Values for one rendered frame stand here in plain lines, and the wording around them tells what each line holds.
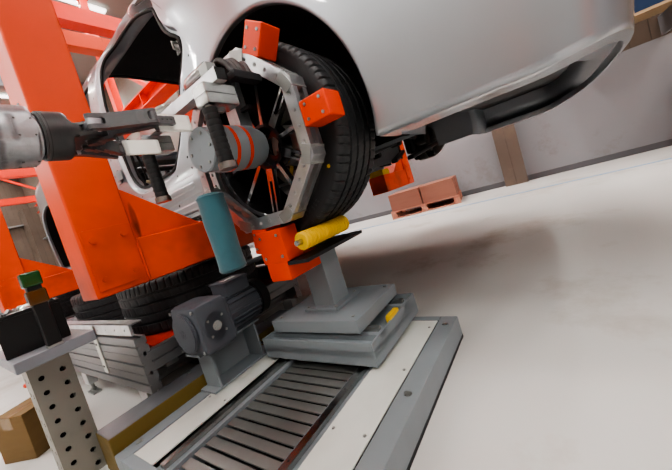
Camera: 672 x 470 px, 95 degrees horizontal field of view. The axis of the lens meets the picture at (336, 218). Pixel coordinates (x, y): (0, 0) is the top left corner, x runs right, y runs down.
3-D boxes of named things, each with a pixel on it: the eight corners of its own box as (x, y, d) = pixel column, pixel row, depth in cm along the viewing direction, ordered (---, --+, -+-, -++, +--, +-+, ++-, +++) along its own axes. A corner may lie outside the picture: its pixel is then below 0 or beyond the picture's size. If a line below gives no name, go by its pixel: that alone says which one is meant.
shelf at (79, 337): (97, 338, 90) (94, 329, 89) (16, 376, 76) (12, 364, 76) (59, 335, 115) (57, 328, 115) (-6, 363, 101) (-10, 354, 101)
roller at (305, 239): (355, 227, 115) (350, 212, 115) (305, 251, 91) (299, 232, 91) (342, 229, 119) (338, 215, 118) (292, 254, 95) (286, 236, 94)
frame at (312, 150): (343, 206, 90) (287, 21, 87) (331, 210, 85) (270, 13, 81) (234, 237, 122) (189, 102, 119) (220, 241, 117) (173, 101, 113)
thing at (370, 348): (419, 313, 120) (412, 289, 119) (379, 371, 91) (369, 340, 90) (322, 315, 149) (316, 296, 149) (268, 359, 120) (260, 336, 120)
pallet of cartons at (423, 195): (467, 195, 507) (461, 173, 505) (460, 204, 439) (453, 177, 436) (403, 211, 566) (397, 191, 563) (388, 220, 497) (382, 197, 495)
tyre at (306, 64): (395, 59, 98) (250, 50, 129) (358, 42, 79) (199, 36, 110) (360, 246, 121) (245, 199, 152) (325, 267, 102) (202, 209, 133)
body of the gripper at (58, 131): (37, 168, 49) (104, 164, 57) (50, 151, 44) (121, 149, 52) (20, 123, 49) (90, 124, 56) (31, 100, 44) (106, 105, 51)
